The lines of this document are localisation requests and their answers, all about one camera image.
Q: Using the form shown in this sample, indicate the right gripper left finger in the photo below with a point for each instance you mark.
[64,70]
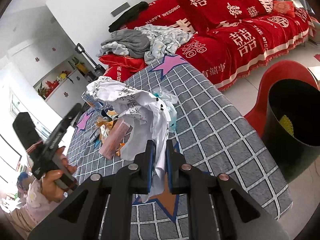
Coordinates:
[100,208]

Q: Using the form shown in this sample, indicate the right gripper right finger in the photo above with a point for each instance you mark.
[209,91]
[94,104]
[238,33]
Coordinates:
[218,207]

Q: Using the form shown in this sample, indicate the pink snack wrapper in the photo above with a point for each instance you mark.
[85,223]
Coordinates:
[114,139]

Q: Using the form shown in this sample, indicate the white plastic bag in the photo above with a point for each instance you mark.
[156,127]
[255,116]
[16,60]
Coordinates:
[149,117]

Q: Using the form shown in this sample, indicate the yellow foam fruit net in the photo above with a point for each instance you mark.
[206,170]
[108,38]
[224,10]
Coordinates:
[287,125]

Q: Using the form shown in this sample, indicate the pink pajama forearm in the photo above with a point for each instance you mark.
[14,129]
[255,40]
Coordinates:
[36,208]

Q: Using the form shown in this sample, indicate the black round trash bin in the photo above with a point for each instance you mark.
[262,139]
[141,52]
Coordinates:
[293,154]

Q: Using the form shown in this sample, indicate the person left hand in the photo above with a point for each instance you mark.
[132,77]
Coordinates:
[50,190]

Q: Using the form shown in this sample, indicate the grey checked star tablecloth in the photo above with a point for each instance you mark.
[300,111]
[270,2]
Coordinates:
[214,137]

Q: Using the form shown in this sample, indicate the tall blue drink can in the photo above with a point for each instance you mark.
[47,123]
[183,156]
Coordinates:
[91,101]

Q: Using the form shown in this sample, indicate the clear teal plastic bag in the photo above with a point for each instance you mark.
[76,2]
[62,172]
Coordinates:
[170,101]

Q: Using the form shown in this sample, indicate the upright vacuum cleaner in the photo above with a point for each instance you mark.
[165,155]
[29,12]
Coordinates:
[99,70]

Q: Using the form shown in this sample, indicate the red plastic stool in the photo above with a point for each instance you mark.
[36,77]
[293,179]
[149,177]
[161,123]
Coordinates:
[280,77]

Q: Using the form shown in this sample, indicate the grey blanket pile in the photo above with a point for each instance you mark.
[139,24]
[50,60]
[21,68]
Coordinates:
[148,42]

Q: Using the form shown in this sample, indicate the red wedding sofa cover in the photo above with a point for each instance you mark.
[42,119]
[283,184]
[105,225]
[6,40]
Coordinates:
[230,37]

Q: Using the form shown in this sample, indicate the black clothing on sofa back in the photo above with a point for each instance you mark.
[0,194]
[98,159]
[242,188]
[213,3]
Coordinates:
[128,16]

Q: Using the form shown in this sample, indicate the small red cushion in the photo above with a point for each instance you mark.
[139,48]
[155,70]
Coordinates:
[284,8]

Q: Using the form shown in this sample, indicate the white wall cabinet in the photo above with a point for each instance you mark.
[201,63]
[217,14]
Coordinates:
[63,86]

